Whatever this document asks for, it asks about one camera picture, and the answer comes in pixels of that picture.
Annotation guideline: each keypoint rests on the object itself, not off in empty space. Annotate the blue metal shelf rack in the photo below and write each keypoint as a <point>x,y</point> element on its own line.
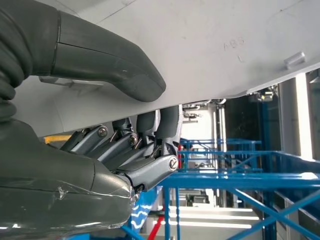
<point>225,180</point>

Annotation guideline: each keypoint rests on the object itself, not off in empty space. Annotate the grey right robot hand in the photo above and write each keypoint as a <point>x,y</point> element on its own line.
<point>50,165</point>

